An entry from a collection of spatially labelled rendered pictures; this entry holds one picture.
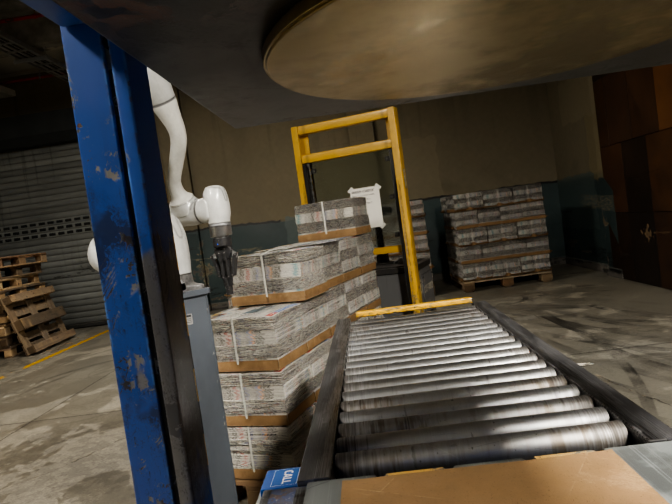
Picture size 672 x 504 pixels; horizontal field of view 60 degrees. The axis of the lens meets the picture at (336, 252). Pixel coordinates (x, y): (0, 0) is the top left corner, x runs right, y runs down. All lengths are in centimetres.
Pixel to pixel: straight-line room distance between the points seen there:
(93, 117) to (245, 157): 879
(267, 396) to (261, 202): 720
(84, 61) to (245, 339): 175
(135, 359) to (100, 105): 33
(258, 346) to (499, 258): 579
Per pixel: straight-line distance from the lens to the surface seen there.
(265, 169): 951
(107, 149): 80
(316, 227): 349
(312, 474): 92
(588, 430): 100
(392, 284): 408
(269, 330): 237
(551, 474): 86
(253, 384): 247
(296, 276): 259
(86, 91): 83
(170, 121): 228
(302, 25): 38
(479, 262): 790
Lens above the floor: 116
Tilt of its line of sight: 3 degrees down
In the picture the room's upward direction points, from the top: 8 degrees counter-clockwise
